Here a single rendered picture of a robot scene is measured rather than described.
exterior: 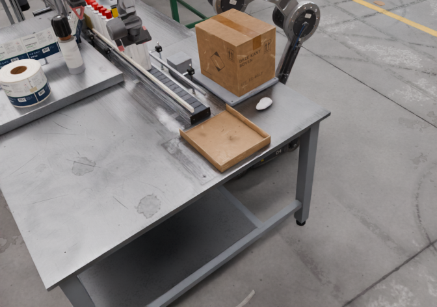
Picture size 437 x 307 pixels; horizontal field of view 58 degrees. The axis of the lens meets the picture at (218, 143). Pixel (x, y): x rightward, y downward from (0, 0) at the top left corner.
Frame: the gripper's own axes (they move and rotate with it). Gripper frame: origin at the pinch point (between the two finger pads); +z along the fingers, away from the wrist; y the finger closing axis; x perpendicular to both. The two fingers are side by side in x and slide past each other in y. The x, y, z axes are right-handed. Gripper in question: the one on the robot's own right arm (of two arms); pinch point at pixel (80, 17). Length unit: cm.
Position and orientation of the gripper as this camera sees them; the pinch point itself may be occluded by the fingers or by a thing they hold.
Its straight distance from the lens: 221.5
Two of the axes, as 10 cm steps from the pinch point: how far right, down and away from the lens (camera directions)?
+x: 8.0, -4.3, 4.2
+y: 6.0, 5.2, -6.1
